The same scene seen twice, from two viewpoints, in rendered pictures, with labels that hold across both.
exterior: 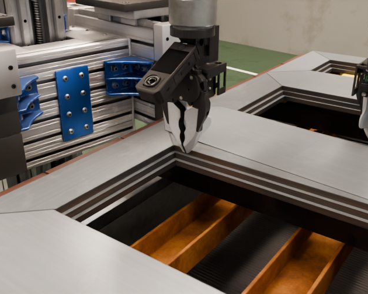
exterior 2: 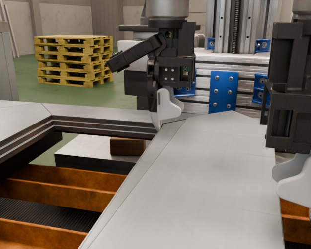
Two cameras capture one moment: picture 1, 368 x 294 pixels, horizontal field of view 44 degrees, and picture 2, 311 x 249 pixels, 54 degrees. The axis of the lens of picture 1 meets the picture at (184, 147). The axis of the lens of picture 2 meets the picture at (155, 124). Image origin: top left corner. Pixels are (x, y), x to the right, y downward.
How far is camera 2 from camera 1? 0.73 m
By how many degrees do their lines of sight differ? 62
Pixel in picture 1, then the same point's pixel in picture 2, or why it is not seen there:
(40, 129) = (193, 107)
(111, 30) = not seen: hidden behind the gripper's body
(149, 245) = (114, 183)
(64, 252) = (7, 124)
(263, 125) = (253, 146)
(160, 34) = not seen: hidden behind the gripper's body
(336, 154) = (223, 192)
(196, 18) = (148, 9)
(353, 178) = (161, 206)
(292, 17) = not seen: outside the picture
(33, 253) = (7, 119)
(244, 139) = (204, 143)
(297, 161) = (178, 171)
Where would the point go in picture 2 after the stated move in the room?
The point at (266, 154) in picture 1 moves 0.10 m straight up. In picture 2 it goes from (178, 155) to (180, 95)
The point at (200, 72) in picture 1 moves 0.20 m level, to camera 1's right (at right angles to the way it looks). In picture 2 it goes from (151, 58) to (213, 75)
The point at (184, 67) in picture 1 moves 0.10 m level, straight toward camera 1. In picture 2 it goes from (136, 50) to (81, 52)
